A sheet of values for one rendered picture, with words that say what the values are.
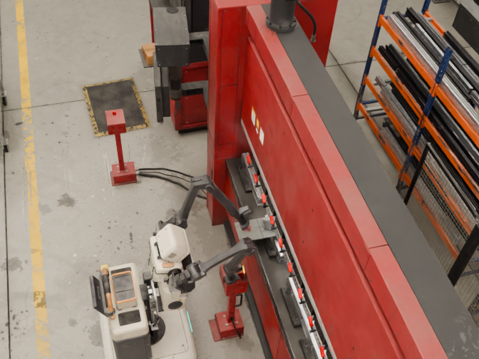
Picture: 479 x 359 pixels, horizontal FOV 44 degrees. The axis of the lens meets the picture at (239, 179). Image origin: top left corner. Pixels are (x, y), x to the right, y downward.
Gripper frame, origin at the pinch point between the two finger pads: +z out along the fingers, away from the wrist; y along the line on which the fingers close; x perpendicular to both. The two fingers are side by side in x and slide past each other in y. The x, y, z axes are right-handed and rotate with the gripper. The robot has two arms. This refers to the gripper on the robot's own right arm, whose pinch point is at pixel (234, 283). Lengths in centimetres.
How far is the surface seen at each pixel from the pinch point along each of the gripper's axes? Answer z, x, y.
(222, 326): 57, 0, -24
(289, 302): -9.5, -33.6, 31.8
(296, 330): -7, -53, 30
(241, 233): -22.8, 22.8, 17.4
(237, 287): -1.7, -4.9, 1.4
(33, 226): 32, 147, -163
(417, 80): 20, 145, 213
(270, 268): -7.1, -3.0, 28.0
